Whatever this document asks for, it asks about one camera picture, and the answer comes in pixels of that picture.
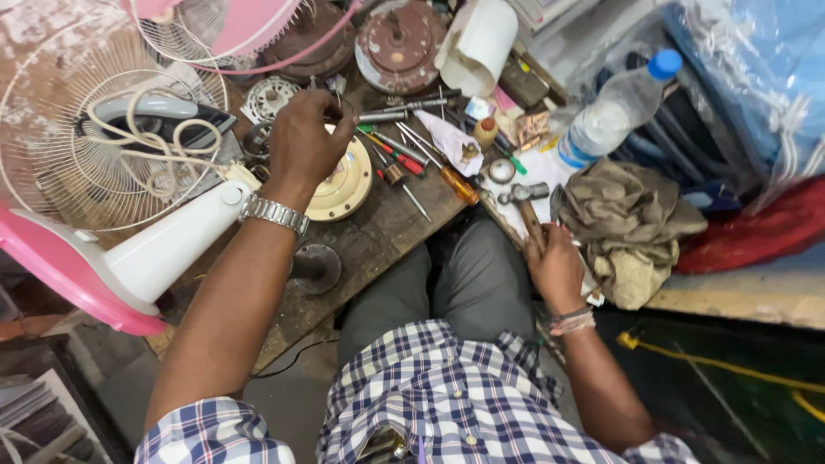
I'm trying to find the heap of copper pieces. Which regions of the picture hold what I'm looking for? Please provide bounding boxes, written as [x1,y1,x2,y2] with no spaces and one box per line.
[514,110,551,153]

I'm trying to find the small brown bottle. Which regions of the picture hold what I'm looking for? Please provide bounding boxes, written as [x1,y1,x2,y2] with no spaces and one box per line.
[473,116,500,151]

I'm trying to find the white slotted motor plate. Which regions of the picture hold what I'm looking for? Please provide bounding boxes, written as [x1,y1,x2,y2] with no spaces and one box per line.
[241,75,303,125]

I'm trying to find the red handle screwdriver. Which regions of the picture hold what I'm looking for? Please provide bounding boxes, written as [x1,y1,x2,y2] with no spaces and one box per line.
[358,128,428,179]

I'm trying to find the green handle screwdriver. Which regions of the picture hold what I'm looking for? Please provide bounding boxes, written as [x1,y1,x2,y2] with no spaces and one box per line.
[495,143,529,177]

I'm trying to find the cream round motor cover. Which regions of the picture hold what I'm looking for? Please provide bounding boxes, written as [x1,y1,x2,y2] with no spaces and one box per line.
[302,124,374,223]

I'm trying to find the wooden handle hammer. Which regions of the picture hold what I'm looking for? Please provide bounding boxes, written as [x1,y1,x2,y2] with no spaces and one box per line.
[496,182,552,249]

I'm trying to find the plaid shirt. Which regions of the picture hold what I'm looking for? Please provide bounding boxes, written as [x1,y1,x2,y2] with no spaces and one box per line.
[134,318,701,464]

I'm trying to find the dirty beige rag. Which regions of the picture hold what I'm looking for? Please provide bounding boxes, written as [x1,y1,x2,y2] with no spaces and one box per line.
[552,158,709,311]

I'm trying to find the blue plastic wrapped bundle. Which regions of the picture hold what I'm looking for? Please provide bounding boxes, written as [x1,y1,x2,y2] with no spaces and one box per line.
[663,0,825,197]

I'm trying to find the steel socket driver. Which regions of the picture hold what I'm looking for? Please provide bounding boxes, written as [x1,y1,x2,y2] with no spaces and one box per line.
[356,95,450,125]

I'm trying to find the rusty brown fan motor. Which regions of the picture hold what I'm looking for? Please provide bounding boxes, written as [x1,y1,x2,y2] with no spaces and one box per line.
[354,0,450,97]

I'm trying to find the black cable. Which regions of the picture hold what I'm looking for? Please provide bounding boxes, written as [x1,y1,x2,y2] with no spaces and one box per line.
[250,337,340,380]

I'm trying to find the cream wire fan guard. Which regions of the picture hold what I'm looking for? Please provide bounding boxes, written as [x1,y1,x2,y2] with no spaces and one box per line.
[0,31,231,233]

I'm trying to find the pink fan head with guard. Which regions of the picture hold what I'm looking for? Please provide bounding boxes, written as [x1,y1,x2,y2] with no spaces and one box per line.
[124,0,363,76]

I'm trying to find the dark fan motor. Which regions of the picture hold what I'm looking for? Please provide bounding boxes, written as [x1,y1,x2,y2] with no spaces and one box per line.
[260,0,358,82]

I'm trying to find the yellow cable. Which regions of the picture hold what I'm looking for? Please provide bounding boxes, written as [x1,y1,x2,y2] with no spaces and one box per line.
[615,331,825,424]

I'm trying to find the clear water bottle blue cap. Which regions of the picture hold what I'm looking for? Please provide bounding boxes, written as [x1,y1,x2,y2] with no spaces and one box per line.
[557,48,684,170]

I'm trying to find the silver metal wristwatch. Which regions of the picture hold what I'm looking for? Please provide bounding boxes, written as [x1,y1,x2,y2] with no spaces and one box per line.
[238,192,311,237]

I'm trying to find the orange handle screwdriver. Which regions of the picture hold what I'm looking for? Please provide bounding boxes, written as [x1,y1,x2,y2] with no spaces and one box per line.
[395,121,482,206]

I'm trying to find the crumpled white plastic bag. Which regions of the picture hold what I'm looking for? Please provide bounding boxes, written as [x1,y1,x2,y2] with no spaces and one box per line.
[413,109,485,179]

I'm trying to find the person's right hand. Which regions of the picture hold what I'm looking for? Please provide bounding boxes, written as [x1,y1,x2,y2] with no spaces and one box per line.
[523,222,589,317]

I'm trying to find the person's left hand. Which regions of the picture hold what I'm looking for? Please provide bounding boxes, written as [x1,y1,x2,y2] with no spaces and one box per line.
[267,89,361,207]

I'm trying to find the pink fan base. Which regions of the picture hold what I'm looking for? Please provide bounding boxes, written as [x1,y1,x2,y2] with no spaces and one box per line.
[0,205,170,337]

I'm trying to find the thin metal rod with bobbin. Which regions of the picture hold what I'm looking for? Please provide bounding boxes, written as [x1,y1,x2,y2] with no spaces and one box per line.
[373,144,433,224]

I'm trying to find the metal ring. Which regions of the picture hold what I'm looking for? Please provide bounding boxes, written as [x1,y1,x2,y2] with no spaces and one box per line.
[487,157,517,186]

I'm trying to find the thread wrist bracelet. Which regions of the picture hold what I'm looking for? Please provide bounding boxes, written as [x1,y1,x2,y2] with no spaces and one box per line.
[547,305,598,337]

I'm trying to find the grey trousers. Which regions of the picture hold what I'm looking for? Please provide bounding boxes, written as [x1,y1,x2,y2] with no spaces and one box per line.
[336,216,540,369]

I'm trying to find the cream iron cord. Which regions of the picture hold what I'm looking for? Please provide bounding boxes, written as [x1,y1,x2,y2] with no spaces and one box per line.
[85,85,228,201]

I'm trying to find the grey metal cone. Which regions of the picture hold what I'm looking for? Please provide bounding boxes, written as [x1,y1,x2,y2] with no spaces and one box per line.
[289,243,343,296]

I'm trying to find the grey clothes iron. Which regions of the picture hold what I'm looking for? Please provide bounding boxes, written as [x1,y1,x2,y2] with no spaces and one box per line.
[76,93,239,156]

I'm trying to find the white fan stand neck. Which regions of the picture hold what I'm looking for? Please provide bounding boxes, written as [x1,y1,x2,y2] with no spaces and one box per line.
[102,180,254,317]

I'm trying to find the white rolled sheet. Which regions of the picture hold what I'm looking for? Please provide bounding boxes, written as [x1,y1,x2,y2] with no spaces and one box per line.
[434,0,520,99]

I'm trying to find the red cloth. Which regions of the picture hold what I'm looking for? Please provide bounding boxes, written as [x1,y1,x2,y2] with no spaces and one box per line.
[673,175,825,276]

